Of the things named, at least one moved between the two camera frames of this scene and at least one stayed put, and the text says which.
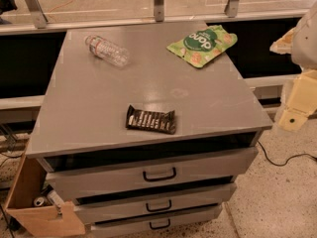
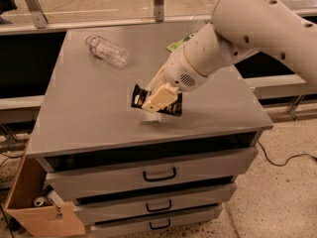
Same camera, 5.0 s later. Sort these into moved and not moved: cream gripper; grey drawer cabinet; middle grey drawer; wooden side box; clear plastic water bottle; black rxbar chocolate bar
Moved: cream gripper; black rxbar chocolate bar
Not moved: middle grey drawer; wooden side box; grey drawer cabinet; clear plastic water bottle
